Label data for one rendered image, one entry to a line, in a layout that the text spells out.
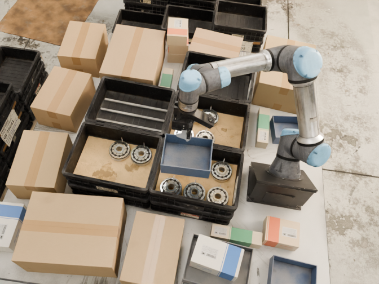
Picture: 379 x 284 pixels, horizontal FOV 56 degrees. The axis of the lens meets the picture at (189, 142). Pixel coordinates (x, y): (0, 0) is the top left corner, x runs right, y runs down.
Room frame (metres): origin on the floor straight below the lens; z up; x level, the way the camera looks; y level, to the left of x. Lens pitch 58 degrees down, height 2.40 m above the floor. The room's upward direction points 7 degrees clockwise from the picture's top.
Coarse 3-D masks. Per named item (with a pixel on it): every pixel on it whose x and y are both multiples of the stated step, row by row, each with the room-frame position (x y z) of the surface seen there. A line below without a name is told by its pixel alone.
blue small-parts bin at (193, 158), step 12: (168, 144) 0.80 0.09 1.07; (180, 144) 0.80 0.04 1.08; (192, 144) 0.81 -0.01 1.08; (204, 144) 0.81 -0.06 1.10; (168, 156) 0.74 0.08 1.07; (180, 156) 0.75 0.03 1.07; (192, 156) 0.75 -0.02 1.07; (204, 156) 0.76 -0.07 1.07; (168, 168) 0.66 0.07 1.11; (180, 168) 0.66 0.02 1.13; (192, 168) 0.66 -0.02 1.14; (204, 168) 0.70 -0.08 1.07
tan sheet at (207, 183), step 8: (232, 168) 0.85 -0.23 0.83; (160, 176) 0.76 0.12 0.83; (168, 176) 0.76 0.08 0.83; (176, 176) 0.77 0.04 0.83; (184, 176) 0.78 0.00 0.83; (192, 176) 0.78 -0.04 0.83; (232, 176) 0.81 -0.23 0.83; (184, 184) 0.73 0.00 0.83; (208, 184) 0.75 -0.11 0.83; (216, 184) 0.75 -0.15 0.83; (224, 184) 0.76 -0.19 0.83; (232, 184) 0.76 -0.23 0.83; (192, 192) 0.70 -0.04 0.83; (232, 192) 0.72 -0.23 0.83
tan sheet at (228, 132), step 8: (224, 120) 1.14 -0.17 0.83; (232, 120) 1.14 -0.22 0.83; (240, 120) 1.15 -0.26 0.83; (192, 128) 1.06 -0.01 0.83; (200, 128) 1.06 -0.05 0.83; (208, 128) 1.07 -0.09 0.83; (216, 128) 1.08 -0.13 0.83; (224, 128) 1.08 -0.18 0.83; (232, 128) 1.09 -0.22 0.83; (240, 128) 1.10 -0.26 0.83; (216, 136) 1.03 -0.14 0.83; (224, 136) 1.03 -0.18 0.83; (232, 136) 1.04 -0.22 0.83; (240, 136) 1.05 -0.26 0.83; (224, 144) 0.99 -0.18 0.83; (232, 144) 0.99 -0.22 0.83
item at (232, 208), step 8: (160, 152) 0.84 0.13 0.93; (232, 152) 0.88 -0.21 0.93; (240, 152) 0.89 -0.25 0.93; (240, 160) 0.85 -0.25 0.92; (240, 168) 0.81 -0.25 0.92; (152, 176) 0.71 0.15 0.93; (240, 176) 0.76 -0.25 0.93; (152, 184) 0.67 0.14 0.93; (240, 184) 0.72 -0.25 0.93; (152, 192) 0.63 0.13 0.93; (160, 192) 0.64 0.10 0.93; (184, 200) 0.62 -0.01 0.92; (192, 200) 0.62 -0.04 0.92; (200, 200) 0.62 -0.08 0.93; (224, 208) 0.60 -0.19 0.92; (232, 208) 0.60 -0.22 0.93
